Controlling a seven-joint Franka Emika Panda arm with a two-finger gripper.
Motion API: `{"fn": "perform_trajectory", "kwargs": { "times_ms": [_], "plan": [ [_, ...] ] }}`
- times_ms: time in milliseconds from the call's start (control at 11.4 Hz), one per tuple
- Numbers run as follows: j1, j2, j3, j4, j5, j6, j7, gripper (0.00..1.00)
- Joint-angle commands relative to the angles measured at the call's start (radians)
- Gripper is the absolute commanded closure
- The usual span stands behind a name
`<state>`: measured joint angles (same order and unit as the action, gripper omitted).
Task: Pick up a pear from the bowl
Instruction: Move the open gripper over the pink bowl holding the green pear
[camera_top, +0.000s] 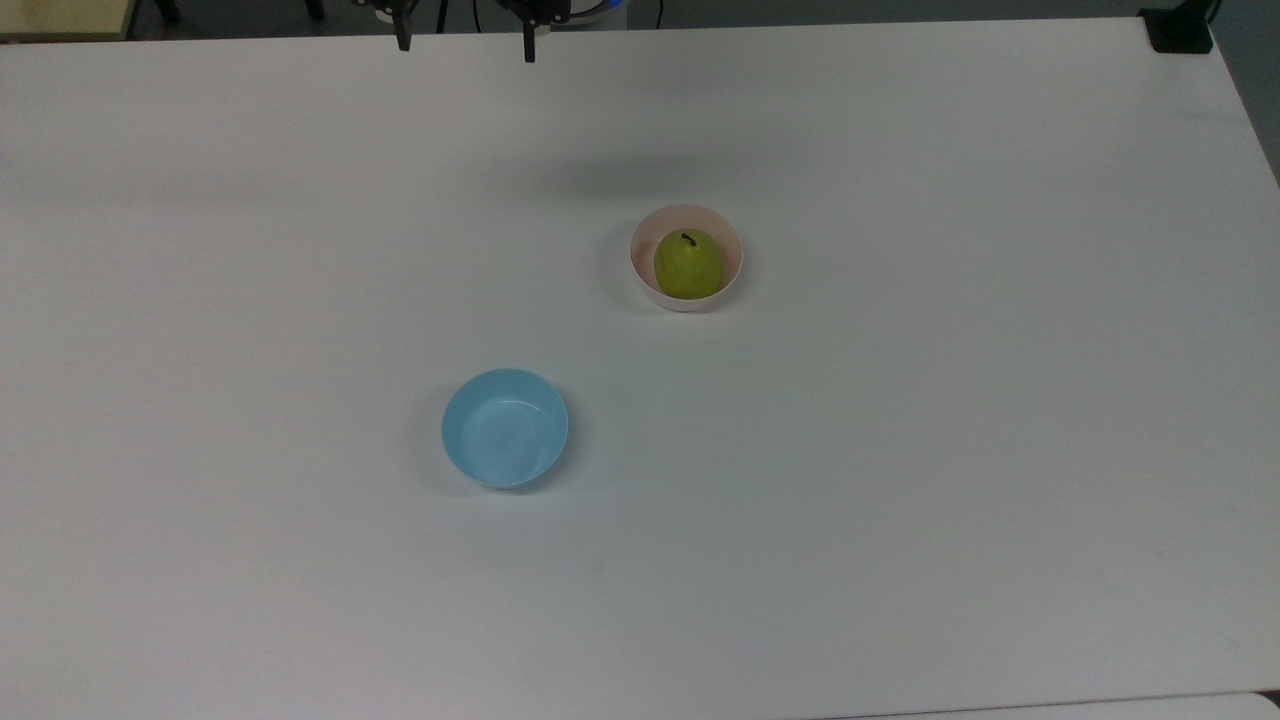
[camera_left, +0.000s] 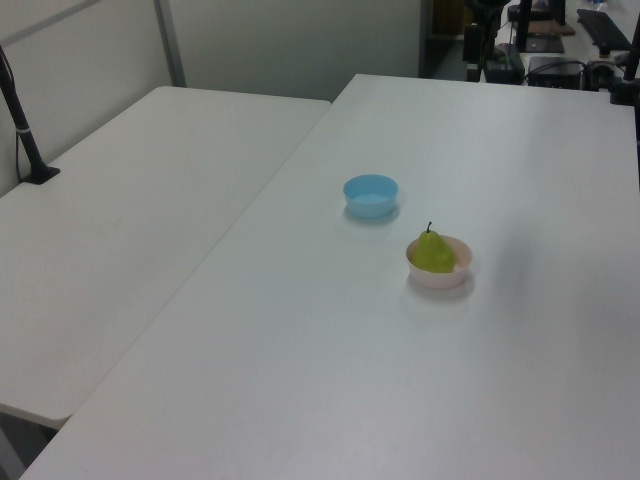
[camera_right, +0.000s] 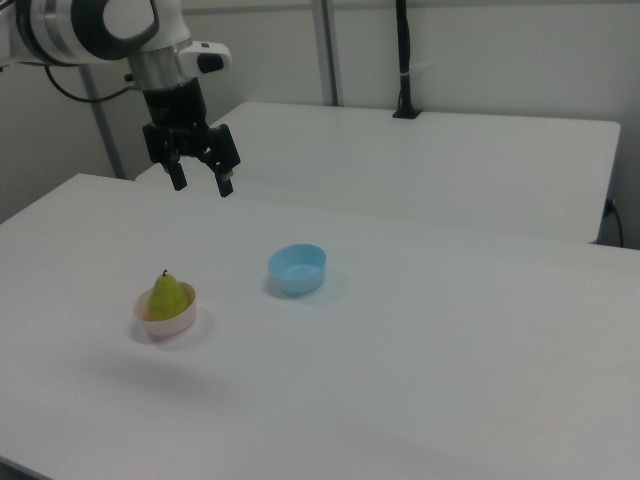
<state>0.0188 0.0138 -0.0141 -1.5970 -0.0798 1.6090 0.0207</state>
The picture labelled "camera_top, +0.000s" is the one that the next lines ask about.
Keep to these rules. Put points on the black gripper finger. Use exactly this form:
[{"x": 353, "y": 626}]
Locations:
[
  {"x": 403, "y": 35},
  {"x": 529, "y": 40}
]

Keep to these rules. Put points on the green pear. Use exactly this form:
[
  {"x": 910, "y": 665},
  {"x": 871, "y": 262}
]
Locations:
[{"x": 689, "y": 264}]

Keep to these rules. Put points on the pink plastic bowl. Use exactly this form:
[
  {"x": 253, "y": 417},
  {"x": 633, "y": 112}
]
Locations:
[{"x": 655, "y": 285}]

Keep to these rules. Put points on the light blue plastic bowl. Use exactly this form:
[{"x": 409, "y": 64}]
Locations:
[{"x": 505, "y": 428}]

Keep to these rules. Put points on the black furniture leg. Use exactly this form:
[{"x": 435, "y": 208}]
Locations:
[
  {"x": 314, "y": 8},
  {"x": 168, "y": 9}
]

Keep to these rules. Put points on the yellowish wooden table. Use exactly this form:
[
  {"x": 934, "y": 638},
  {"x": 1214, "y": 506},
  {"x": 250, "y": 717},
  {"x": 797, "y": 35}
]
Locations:
[{"x": 60, "y": 18}]

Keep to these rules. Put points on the black table clamp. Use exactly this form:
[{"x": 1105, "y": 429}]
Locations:
[{"x": 1180, "y": 30}]

